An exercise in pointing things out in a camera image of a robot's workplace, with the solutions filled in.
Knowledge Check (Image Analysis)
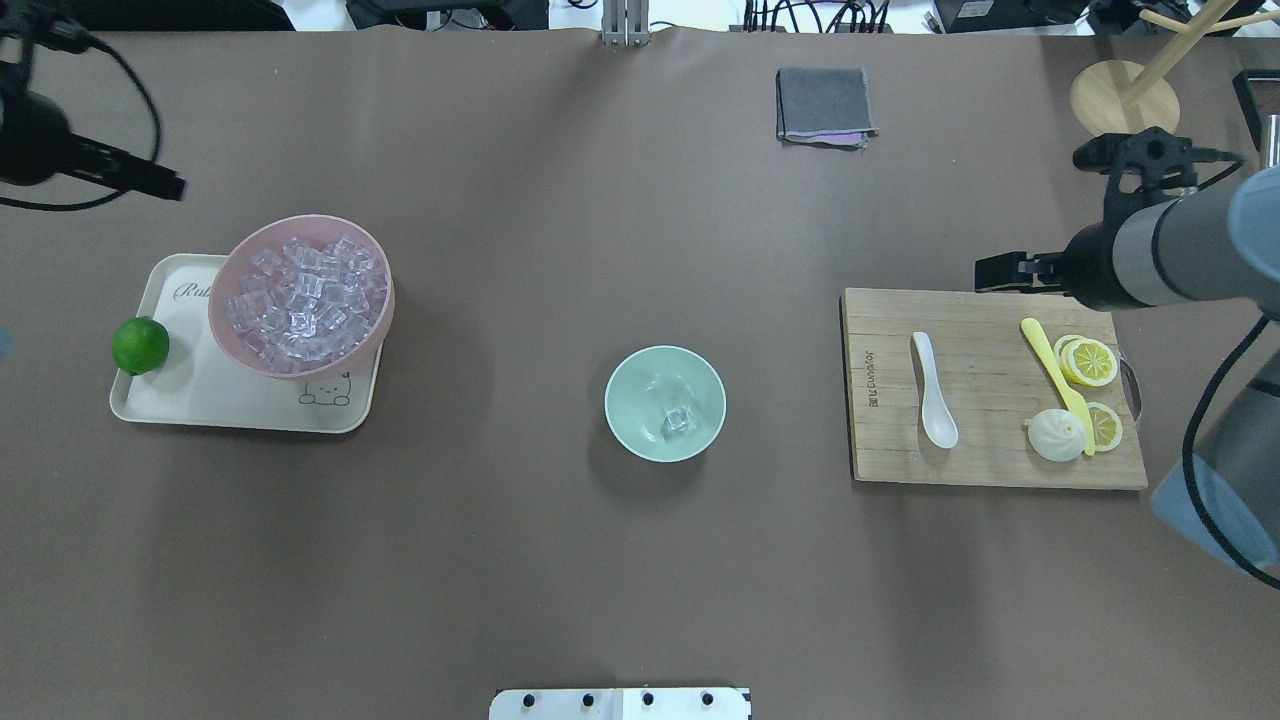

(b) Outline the lower lemon slice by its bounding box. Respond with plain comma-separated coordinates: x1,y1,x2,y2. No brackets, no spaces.
1085,401,1124,454

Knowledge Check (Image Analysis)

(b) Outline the wooden cutting board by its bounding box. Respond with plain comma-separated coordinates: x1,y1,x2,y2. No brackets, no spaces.
841,288,1148,489

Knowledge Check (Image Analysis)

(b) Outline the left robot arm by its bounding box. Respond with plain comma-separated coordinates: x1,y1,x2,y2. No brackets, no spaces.
1,63,186,211

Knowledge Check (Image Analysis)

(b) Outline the pink bowl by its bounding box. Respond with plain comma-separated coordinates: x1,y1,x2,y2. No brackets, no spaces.
207,214,396,382

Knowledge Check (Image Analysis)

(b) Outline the clear ice cube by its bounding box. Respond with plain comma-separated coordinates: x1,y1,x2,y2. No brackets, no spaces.
660,404,698,442

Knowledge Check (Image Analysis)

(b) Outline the dark tray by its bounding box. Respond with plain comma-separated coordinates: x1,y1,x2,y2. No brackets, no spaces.
1233,68,1279,156

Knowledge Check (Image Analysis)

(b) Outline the mint green bowl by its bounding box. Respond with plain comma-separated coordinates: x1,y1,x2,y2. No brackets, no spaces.
604,345,728,462

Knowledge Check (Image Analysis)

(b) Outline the cream rabbit serving tray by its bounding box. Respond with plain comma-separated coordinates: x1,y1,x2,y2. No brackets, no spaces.
109,252,381,434

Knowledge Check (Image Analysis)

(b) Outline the lemon slice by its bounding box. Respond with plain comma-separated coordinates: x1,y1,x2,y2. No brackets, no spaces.
1085,401,1124,454
1053,334,1119,387

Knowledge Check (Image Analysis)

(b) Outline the aluminium frame post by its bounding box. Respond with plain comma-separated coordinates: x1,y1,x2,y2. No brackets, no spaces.
599,0,652,47

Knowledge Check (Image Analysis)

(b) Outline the upper lemon slice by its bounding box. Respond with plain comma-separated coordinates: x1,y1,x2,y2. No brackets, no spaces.
1053,334,1119,387

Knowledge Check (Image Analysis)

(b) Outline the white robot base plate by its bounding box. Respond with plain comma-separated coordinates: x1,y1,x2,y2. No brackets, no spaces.
488,685,753,719

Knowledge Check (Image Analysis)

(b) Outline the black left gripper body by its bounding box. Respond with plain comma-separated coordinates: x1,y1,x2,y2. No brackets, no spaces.
60,135,151,191

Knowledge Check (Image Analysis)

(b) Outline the white ceramic spoon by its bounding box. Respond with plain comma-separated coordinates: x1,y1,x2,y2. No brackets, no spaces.
911,331,959,450

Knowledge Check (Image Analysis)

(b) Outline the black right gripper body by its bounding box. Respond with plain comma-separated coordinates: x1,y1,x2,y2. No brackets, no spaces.
1039,225,1126,311

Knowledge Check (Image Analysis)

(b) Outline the wooden mug tree stand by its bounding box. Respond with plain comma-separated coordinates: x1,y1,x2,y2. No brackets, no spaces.
1068,1,1279,136

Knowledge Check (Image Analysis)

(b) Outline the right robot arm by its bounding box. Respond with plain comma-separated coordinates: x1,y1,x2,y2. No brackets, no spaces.
1052,167,1279,588

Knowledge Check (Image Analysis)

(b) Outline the pile of clear ice cubes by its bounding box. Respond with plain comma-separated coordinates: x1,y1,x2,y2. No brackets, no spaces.
225,237,390,372

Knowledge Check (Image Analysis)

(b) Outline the green lime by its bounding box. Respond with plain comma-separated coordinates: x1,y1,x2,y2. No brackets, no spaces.
111,316,172,375

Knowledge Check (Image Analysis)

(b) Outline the grey folded cloth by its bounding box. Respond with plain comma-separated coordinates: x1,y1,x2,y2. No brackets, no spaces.
774,67,881,149

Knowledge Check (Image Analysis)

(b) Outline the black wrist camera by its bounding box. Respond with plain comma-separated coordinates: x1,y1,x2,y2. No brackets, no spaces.
1071,126,1244,202

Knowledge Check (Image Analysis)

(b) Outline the white steamed bun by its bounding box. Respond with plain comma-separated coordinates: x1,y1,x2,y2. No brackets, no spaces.
1024,409,1088,462

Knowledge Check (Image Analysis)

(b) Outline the yellow plastic knife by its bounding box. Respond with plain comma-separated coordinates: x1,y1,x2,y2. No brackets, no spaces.
1020,316,1097,457

